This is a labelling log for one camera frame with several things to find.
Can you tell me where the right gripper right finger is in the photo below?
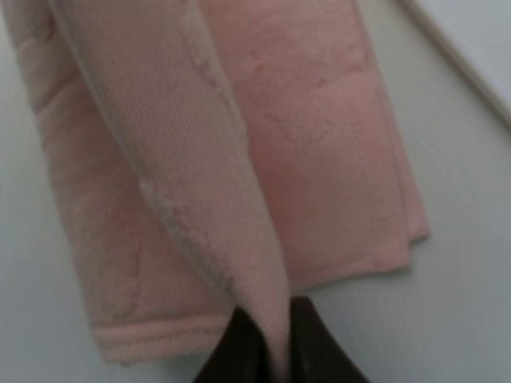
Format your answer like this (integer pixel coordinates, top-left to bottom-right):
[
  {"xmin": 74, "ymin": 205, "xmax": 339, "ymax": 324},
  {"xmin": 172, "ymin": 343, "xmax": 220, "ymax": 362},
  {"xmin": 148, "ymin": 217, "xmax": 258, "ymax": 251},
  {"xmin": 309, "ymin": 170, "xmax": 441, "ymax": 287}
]
[{"xmin": 291, "ymin": 297, "xmax": 369, "ymax": 383}]

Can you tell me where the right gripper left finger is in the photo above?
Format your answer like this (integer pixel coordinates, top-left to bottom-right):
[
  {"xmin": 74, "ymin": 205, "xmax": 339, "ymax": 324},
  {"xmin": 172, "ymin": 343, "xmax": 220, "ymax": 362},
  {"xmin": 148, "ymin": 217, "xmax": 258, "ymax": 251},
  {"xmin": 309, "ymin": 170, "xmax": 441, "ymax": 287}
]
[{"xmin": 193, "ymin": 308, "xmax": 278, "ymax": 383}]

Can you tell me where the pink towel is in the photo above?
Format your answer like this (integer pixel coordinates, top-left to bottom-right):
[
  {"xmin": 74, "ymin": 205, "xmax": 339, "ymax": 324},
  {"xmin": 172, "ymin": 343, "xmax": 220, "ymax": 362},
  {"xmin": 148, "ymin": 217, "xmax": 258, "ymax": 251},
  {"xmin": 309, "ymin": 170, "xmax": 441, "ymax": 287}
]
[{"xmin": 1, "ymin": 1, "xmax": 429, "ymax": 377}]

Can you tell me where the white rectangular plastic tray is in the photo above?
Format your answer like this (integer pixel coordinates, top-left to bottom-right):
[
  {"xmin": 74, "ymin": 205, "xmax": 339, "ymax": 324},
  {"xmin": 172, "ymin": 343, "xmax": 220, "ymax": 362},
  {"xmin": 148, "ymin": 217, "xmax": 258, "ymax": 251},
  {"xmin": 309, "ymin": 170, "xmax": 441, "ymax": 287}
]
[{"xmin": 402, "ymin": 0, "xmax": 510, "ymax": 124}]

